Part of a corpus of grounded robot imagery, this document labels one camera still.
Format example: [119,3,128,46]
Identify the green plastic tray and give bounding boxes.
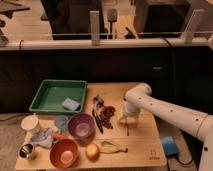
[29,79,87,115]

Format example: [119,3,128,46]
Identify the blue box on floor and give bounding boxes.
[161,136,179,157]

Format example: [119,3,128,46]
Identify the white paper cup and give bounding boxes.
[21,115,41,134]

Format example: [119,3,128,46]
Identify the purple bowl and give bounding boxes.
[68,113,95,139]

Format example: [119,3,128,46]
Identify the black handled utensil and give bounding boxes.
[92,95,104,132]

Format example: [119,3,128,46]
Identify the blue sponge in tray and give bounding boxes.
[62,98,80,111]

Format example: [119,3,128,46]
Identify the dried red chili bunch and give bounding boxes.
[100,106,115,129]

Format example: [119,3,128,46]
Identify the orange carrot piece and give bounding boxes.
[52,133,68,140]

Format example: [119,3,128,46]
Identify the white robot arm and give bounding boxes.
[123,83,213,171]

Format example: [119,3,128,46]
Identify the small steel cup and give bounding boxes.
[19,144,36,159]

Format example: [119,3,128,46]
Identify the yellow red apple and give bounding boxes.
[85,143,100,160]

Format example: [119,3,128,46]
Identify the wooden folding table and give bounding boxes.
[14,81,168,171]

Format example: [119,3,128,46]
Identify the orange bowl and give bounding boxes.
[50,139,79,169]

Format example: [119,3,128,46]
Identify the silver metal fork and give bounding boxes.
[126,123,129,136]

